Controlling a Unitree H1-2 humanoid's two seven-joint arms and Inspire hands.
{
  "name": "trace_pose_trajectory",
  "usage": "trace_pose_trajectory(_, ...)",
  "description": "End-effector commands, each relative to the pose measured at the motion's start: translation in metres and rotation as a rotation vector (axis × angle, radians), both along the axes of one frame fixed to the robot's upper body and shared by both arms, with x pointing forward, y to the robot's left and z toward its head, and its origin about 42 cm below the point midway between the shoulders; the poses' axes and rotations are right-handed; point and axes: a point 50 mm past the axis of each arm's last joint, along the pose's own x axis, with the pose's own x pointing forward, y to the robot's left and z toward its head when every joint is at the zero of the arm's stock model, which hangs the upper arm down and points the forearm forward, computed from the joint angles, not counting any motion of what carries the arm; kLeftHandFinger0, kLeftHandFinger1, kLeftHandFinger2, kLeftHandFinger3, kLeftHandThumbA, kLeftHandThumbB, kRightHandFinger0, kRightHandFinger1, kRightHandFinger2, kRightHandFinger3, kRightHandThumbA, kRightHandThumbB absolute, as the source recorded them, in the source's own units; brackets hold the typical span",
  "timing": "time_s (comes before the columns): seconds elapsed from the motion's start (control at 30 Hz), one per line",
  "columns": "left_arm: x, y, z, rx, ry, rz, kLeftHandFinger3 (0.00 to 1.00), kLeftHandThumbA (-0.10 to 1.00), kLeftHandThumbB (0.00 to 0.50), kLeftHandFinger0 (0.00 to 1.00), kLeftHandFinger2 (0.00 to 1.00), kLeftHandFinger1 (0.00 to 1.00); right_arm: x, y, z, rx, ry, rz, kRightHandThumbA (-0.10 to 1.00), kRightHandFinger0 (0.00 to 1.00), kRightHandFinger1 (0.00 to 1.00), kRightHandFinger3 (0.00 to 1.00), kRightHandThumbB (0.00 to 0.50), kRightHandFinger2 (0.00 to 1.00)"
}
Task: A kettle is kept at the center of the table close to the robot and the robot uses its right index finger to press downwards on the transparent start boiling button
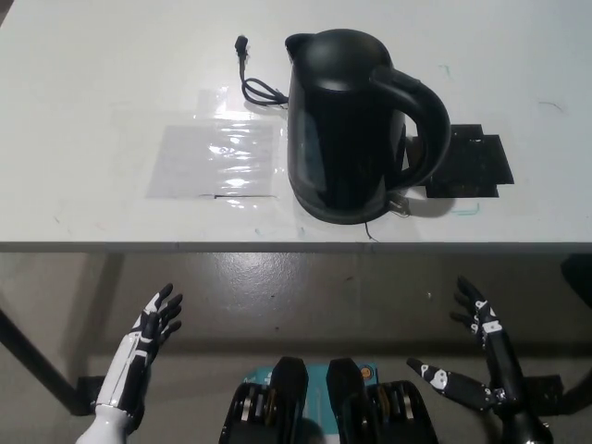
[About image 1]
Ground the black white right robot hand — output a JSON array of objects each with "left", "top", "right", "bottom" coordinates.
[{"left": 405, "top": 276, "right": 528, "bottom": 417}]

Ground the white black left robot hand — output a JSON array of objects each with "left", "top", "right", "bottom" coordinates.
[{"left": 93, "top": 282, "right": 184, "bottom": 420}]

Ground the black electric kettle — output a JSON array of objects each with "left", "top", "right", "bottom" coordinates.
[{"left": 283, "top": 28, "right": 452, "bottom": 218}]

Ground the black teal robot body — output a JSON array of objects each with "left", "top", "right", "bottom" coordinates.
[{"left": 216, "top": 354, "right": 440, "bottom": 444}]

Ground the black kettle power base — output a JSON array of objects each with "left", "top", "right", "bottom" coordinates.
[{"left": 293, "top": 191, "right": 403, "bottom": 227}]

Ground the black metal table leg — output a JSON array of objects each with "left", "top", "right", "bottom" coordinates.
[
  {"left": 0, "top": 305, "right": 105, "bottom": 416},
  {"left": 520, "top": 355, "right": 592, "bottom": 404}
]

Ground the black textured mat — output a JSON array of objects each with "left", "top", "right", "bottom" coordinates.
[{"left": 406, "top": 123, "right": 517, "bottom": 201}]

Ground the clear plastic sheet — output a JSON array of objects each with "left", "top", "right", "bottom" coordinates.
[{"left": 146, "top": 122, "right": 284, "bottom": 201}]

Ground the black power cord with plug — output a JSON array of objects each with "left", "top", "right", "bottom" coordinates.
[{"left": 234, "top": 34, "right": 291, "bottom": 110}]

